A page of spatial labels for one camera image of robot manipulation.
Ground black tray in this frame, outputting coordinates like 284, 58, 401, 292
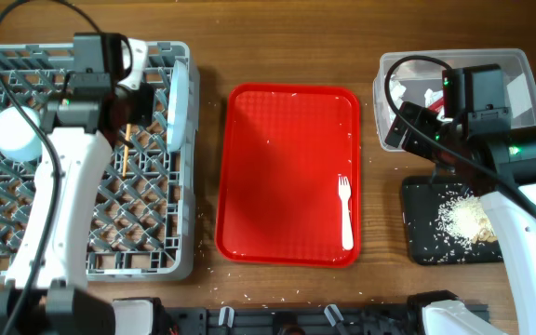
400, 176, 503, 265

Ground wooden chopstick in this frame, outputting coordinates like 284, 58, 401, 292
122, 124, 132, 178

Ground rice and nut scraps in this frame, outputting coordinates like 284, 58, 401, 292
435, 195, 498, 249

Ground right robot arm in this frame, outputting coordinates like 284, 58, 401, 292
384, 59, 536, 334

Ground light green bowl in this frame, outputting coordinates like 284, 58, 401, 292
0, 107, 42, 162

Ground white plastic fork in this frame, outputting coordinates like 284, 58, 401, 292
338, 176, 354, 250

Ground white round plate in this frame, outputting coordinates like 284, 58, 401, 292
167, 61, 189, 152

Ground grey dishwasher rack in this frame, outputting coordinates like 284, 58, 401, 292
0, 41, 199, 282

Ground white tissue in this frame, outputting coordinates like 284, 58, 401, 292
424, 88, 444, 109
389, 74, 407, 110

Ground clear plastic bin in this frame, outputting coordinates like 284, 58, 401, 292
372, 48, 536, 152

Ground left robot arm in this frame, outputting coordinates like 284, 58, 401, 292
0, 33, 154, 334

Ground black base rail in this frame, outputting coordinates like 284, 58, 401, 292
109, 297, 490, 335

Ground red plastic tray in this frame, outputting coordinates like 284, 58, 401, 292
214, 83, 361, 268

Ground red snack wrapper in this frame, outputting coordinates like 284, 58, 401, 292
428, 102, 444, 114

